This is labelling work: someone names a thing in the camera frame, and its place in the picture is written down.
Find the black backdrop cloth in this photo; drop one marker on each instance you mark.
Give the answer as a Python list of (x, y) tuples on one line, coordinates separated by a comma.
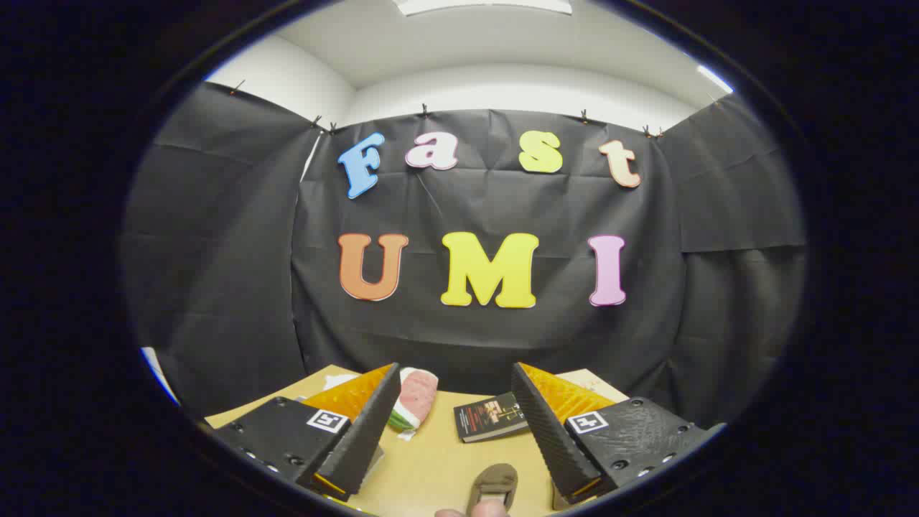
[(502, 337)]

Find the watermelon slice plush toy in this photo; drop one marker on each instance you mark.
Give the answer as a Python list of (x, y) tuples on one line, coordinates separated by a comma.
[(418, 395)]

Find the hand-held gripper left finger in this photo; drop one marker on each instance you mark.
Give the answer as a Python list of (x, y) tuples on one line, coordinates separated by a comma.
[(359, 445)]

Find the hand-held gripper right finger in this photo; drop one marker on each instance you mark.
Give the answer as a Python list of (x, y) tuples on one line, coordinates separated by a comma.
[(549, 438)]

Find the ceiling light panel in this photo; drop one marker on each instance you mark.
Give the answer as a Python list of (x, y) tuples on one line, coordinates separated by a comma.
[(714, 77), (481, 6)]

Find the black hardcover book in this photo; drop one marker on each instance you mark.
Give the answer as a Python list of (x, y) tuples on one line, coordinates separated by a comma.
[(488, 418)]

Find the brown fuzzy shoe with bow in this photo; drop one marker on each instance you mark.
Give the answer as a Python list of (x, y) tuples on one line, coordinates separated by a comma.
[(494, 480)]

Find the white plush toy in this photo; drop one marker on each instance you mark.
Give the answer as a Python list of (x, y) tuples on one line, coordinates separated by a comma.
[(341, 380)]

